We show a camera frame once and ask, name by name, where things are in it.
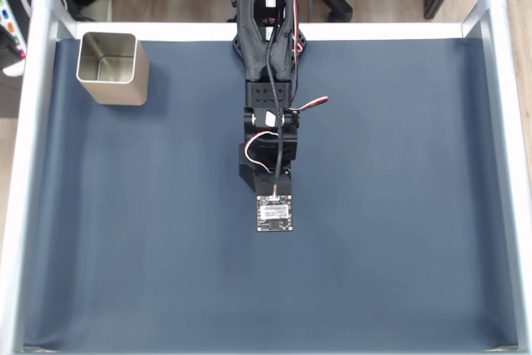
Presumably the dark blue table mat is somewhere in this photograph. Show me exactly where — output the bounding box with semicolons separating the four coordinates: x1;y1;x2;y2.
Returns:
23;37;521;353

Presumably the black camera circuit board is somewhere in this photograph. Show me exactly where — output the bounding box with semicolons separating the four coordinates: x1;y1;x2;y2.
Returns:
255;194;295;234

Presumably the tan metal square container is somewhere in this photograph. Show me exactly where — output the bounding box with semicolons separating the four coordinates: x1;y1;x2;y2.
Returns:
76;32;150;106

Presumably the black camera cable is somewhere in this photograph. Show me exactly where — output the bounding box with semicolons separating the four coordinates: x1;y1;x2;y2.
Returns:
265;0;319;200

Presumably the silver metal table frame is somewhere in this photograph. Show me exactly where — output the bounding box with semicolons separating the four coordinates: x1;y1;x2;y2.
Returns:
0;0;532;355

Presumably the red white black wire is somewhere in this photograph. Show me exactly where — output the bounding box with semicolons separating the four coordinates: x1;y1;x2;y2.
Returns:
284;96;330;116

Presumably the white device with coloured buttons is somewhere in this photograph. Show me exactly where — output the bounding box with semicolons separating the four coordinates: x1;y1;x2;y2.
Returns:
0;0;32;77

